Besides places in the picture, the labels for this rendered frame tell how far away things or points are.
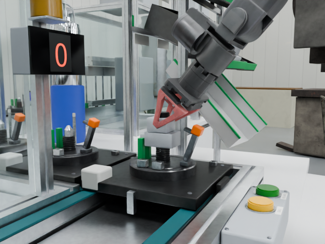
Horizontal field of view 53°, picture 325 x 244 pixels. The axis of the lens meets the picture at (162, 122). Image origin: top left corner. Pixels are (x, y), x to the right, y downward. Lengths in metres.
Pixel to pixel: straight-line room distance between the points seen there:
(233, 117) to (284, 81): 10.46
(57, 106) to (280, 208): 1.20
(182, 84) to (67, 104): 0.99
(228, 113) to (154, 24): 0.33
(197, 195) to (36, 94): 0.32
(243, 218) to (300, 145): 4.87
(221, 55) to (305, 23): 4.38
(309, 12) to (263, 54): 6.77
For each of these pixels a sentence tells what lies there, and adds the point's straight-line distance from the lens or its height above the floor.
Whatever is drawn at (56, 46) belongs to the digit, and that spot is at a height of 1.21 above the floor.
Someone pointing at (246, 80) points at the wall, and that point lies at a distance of 11.77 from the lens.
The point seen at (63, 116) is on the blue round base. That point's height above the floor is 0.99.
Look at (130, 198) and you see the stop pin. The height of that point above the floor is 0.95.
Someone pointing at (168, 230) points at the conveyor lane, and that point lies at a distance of 0.50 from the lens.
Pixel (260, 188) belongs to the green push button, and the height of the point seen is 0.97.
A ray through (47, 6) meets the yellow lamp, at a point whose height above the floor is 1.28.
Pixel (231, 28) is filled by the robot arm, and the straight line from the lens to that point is 0.58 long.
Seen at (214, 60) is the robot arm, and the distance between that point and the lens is 0.60.
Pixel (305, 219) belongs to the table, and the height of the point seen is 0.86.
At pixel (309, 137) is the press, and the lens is 5.30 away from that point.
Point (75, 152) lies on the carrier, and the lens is 0.81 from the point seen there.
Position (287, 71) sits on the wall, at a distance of 11.41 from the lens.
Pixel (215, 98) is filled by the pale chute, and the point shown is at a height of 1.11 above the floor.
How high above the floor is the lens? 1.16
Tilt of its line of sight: 8 degrees down
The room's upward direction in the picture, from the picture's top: straight up
